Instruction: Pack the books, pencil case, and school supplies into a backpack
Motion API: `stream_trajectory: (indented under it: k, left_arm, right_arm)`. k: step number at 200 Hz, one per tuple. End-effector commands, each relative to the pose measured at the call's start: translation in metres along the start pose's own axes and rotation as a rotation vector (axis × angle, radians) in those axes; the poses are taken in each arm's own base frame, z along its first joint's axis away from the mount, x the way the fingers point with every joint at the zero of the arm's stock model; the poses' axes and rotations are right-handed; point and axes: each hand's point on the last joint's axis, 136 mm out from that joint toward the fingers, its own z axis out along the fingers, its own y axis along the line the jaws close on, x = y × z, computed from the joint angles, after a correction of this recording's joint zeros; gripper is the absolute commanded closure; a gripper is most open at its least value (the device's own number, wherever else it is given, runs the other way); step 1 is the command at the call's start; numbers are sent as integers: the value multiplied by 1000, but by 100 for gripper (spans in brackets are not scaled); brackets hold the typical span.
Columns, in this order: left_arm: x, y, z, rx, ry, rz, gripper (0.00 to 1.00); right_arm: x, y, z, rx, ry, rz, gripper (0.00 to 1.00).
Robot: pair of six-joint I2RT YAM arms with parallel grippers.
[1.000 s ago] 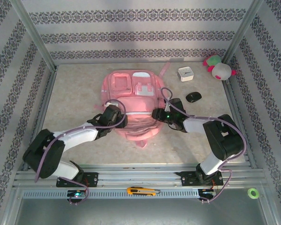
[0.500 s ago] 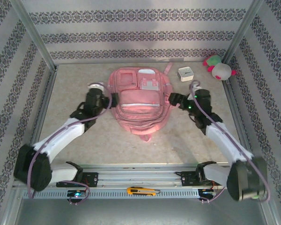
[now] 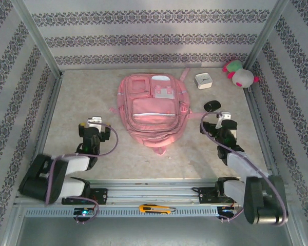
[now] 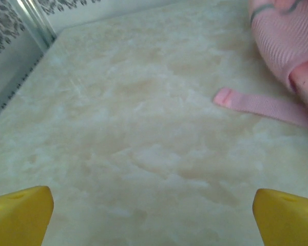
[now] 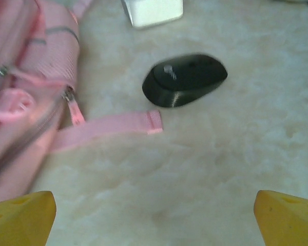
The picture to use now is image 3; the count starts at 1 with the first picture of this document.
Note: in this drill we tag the pink school backpack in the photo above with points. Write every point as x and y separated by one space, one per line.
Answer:
151 112

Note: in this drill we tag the yellow utility knife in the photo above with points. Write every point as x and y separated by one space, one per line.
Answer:
149 208

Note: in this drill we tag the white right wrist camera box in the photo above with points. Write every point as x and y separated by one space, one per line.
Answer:
224 118

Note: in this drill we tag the aluminium frame post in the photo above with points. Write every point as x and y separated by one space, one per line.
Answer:
36 36
267 33

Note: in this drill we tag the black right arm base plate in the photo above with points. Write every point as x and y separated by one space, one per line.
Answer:
205 196

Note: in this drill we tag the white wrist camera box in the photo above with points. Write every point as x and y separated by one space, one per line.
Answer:
95 121
224 118

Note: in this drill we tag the white square alarm clock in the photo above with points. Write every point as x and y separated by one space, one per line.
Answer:
204 80

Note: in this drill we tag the aluminium mounting rail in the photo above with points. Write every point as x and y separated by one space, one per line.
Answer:
154 192

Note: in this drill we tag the grey pink green plush toy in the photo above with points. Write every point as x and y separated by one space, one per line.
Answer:
242 78

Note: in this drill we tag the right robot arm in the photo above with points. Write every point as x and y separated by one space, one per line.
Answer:
261 200

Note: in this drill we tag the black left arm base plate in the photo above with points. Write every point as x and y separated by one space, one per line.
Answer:
101 196

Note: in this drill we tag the black computer mouse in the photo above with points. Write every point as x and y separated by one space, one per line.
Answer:
212 105

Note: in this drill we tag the aluminium side rail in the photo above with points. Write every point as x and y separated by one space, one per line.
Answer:
259 128
47 123

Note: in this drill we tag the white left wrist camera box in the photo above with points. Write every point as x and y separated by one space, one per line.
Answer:
95 121

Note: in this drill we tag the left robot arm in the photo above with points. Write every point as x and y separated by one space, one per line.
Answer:
41 179

